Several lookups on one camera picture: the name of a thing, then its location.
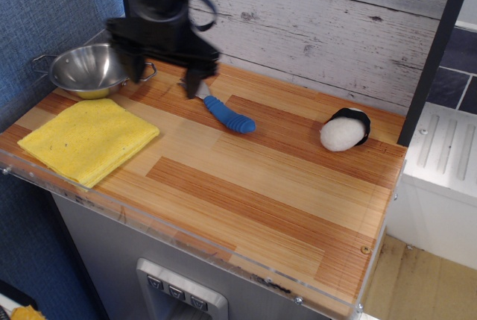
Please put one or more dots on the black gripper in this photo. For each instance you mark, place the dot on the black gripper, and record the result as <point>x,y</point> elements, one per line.
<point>135,39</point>

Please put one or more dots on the blue handled metal fork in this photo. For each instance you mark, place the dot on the blue handled metal fork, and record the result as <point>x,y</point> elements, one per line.
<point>226,116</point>

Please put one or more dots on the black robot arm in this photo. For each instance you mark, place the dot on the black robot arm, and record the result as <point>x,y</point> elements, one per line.
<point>201,13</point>

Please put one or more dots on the yellow folded towel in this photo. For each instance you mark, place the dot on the yellow folded towel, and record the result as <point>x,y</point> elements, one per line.
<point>89,140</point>

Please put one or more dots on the grey toy fridge cabinet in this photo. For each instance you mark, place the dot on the grey toy fridge cabinet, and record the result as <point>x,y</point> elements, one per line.
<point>250,238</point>

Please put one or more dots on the white and black plush toy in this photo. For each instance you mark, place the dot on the white and black plush toy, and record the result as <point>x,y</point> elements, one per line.
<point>347,128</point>

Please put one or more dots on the silver dispenser button panel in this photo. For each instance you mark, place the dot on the silver dispenser button panel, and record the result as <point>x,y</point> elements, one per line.
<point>169,295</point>

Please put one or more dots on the clear acrylic table edge guard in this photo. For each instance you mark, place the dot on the clear acrylic table edge guard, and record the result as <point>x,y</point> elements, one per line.
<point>111,236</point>

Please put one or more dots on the yellow object at bottom corner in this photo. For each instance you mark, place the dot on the yellow object at bottom corner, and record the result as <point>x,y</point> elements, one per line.
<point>26,313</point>

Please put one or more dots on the white ridged side unit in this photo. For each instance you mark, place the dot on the white ridged side unit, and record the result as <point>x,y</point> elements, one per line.
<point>434,207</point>

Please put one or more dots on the stainless steel bowl with handles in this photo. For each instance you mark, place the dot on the stainless steel bowl with handles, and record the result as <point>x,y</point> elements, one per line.
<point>88,72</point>

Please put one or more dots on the dark right vertical post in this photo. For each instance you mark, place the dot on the dark right vertical post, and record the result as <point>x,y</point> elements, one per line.
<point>440,41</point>

